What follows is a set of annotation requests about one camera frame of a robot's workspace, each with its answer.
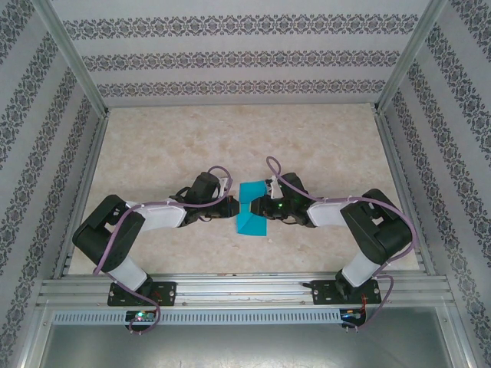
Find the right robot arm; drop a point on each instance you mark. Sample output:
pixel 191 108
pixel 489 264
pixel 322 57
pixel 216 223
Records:
pixel 326 216

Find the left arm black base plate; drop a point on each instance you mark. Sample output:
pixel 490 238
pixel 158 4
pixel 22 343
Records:
pixel 169 293

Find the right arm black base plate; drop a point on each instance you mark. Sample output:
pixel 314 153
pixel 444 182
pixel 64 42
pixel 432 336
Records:
pixel 322 293

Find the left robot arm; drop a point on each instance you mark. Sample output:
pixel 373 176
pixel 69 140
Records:
pixel 161 216

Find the aluminium frame post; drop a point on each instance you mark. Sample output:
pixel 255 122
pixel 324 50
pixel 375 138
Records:
pixel 406 57
pixel 76 57

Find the aluminium side rail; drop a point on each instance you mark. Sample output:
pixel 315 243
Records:
pixel 82 191
pixel 406 191

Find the blue paper sheet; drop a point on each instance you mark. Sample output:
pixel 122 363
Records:
pixel 251 226

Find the wide grooved aluminium rail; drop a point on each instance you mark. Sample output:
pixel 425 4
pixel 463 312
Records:
pixel 245 287

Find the grey metal sheet panel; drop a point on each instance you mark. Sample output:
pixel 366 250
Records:
pixel 245 349

